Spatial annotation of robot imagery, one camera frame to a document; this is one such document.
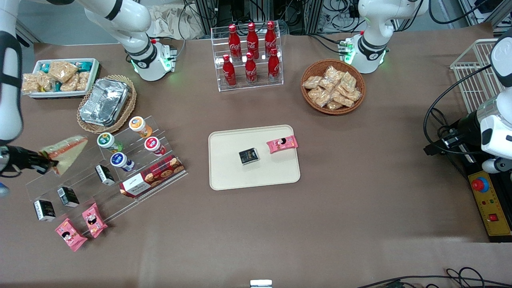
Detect black equipment frame with cables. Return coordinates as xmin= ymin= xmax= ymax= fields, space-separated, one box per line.
xmin=184 ymin=0 xmax=362 ymax=36

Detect oval light wicker basket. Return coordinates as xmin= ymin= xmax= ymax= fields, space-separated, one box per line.
xmin=77 ymin=75 xmax=137 ymax=134

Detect white rectangular plastic bin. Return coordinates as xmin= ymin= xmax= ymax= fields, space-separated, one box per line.
xmin=22 ymin=58 xmax=100 ymax=99

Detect blue yogurt cup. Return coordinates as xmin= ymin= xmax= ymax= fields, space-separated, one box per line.
xmin=110 ymin=152 xmax=135 ymax=172

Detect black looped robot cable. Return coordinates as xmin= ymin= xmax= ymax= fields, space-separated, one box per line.
xmin=424 ymin=64 xmax=493 ymax=155

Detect small black snack box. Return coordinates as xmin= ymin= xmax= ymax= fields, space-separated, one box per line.
xmin=34 ymin=200 xmax=56 ymax=222
xmin=95 ymin=165 xmax=115 ymax=186
xmin=57 ymin=186 xmax=80 ymax=208

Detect red yogurt cup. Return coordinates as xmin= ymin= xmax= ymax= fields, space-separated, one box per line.
xmin=144 ymin=137 xmax=166 ymax=156

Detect pink snack packet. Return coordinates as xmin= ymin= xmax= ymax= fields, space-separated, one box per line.
xmin=55 ymin=218 xmax=88 ymax=252
xmin=267 ymin=135 xmax=298 ymax=154
xmin=82 ymin=203 xmax=108 ymax=239

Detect red plaid cookie box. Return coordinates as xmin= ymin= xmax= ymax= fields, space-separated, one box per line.
xmin=119 ymin=155 xmax=186 ymax=198

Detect round brown wicker basket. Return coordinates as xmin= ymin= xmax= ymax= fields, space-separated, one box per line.
xmin=301 ymin=59 xmax=366 ymax=116

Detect yellow emergency stop box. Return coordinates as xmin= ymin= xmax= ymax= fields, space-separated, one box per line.
xmin=467 ymin=170 xmax=512 ymax=243

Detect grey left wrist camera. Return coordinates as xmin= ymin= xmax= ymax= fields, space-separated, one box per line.
xmin=482 ymin=157 xmax=512 ymax=174

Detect triangle sandwich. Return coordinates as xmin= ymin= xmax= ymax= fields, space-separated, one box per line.
xmin=40 ymin=135 xmax=88 ymax=176

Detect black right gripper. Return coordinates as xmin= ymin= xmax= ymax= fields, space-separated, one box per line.
xmin=0 ymin=146 xmax=58 ymax=174

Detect white wire basket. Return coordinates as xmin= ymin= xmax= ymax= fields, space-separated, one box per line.
xmin=450 ymin=39 xmax=507 ymax=114

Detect clear acrylic bottle rack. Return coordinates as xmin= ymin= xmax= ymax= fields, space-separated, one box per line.
xmin=211 ymin=22 xmax=284 ymax=92

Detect stacked silver foil containers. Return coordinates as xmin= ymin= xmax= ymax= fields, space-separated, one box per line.
xmin=79 ymin=78 xmax=129 ymax=127

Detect beige plastic tray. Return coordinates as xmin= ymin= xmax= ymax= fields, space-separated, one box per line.
xmin=208 ymin=125 xmax=301 ymax=191

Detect green yogurt cup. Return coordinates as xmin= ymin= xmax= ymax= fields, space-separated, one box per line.
xmin=97 ymin=133 xmax=124 ymax=153

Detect orange yogurt cup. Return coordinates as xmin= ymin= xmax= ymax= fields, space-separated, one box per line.
xmin=129 ymin=116 xmax=153 ymax=138

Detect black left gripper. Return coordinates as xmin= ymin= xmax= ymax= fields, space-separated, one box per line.
xmin=424 ymin=112 xmax=483 ymax=156

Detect red cola bottle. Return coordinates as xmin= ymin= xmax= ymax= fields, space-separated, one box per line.
xmin=222 ymin=54 xmax=237 ymax=87
xmin=268 ymin=48 xmax=281 ymax=82
xmin=245 ymin=52 xmax=258 ymax=84
xmin=265 ymin=21 xmax=278 ymax=56
xmin=228 ymin=24 xmax=242 ymax=61
xmin=246 ymin=22 xmax=260 ymax=60

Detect black snack packet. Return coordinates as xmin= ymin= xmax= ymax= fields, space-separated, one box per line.
xmin=239 ymin=148 xmax=260 ymax=166

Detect beige cloth bag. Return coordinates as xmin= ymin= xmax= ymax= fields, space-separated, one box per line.
xmin=152 ymin=5 xmax=205 ymax=40

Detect black floor cable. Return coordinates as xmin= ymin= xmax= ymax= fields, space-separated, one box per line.
xmin=356 ymin=267 xmax=512 ymax=288

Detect clear acrylic stepped display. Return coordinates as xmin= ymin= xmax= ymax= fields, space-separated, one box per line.
xmin=26 ymin=116 xmax=188 ymax=236

